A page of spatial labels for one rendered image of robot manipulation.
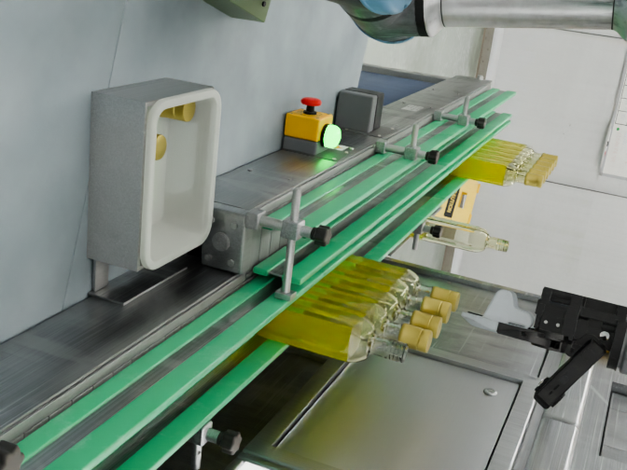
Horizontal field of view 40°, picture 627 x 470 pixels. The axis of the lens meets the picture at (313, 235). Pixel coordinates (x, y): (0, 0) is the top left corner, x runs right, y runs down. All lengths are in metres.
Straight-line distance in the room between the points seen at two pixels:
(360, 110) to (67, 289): 0.92
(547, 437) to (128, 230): 0.70
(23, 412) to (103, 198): 0.32
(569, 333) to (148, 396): 0.55
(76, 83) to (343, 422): 0.62
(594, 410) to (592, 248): 5.86
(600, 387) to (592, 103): 5.61
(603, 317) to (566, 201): 6.10
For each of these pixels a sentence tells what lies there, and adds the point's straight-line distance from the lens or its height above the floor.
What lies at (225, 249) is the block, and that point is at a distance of 1.27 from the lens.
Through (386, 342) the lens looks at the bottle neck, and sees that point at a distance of 1.24.
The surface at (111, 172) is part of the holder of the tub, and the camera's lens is 1.11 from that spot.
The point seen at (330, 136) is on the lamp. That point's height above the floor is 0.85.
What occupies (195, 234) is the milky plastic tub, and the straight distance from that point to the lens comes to 1.24.
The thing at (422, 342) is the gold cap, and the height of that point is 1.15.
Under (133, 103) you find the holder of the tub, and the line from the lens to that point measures 1.07.
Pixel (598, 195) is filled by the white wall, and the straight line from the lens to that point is 7.26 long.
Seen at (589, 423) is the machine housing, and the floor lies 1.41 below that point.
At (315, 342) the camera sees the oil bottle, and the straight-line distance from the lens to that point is 1.26.
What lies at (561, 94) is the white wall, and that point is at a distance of 7.16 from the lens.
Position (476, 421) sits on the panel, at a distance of 1.38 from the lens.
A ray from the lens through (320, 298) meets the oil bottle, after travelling 1.31.
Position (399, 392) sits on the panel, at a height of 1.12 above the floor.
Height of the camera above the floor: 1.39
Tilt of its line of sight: 19 degrees down
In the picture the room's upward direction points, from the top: 104 degrees clockwise
